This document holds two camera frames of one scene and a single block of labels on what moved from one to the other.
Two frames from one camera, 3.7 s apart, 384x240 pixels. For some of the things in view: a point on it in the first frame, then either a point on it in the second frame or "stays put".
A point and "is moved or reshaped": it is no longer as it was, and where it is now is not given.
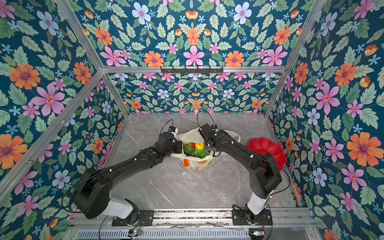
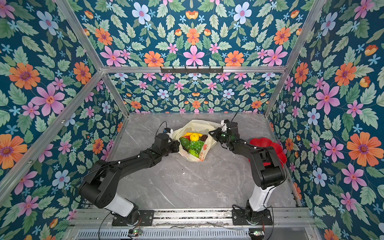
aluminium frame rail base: x=287 y=224 stays put
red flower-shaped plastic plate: x=264 y=146 stays put
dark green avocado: x=188 y=150 -> x=184 y=142
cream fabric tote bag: x=195 y=163 is moved or reshaped
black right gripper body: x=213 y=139 -> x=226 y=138
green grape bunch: x=200 y=153 -> x=195 y=145
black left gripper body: x=173 y=148 stays put
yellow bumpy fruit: x=200 y=146 -> x=194 y=137
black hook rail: x=191 y=71 stays put
